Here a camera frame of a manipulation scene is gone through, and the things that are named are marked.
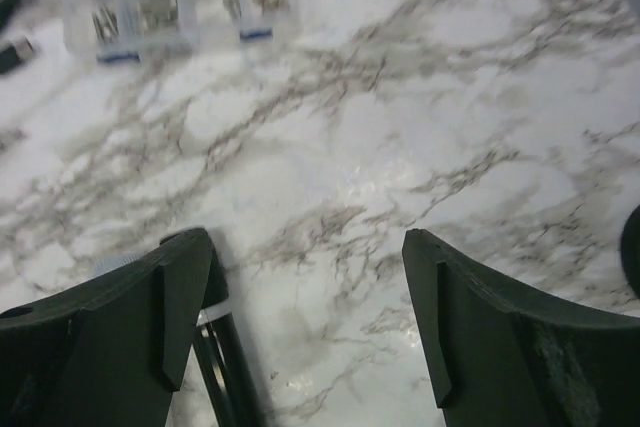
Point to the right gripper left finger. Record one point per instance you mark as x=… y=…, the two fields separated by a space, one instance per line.
x=111 y=351

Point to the white microphone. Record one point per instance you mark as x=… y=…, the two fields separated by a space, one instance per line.
x=112 y=263

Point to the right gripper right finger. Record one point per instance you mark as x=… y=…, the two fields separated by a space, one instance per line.
x=503 y=353

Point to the black microphone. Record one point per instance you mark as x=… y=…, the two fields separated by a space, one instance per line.
x=221 y=357

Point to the right black round-base stand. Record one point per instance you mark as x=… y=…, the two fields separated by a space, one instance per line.
x=630 y=249

